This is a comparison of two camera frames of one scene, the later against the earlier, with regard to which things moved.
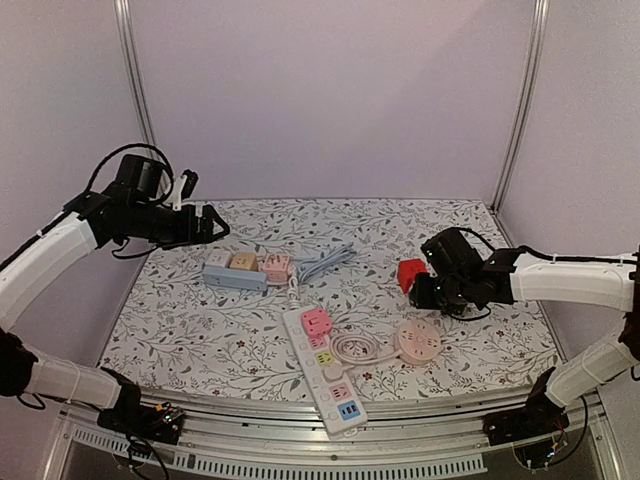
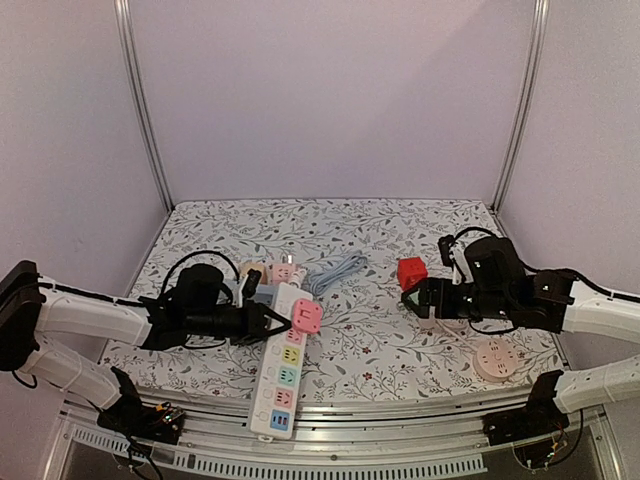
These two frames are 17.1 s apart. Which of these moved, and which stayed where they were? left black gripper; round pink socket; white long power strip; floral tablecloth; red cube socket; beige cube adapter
Moved: round pink socket; beige cube adapter; left black gripper; white long power strip
Stayed: floral tablecloth; red cube socket
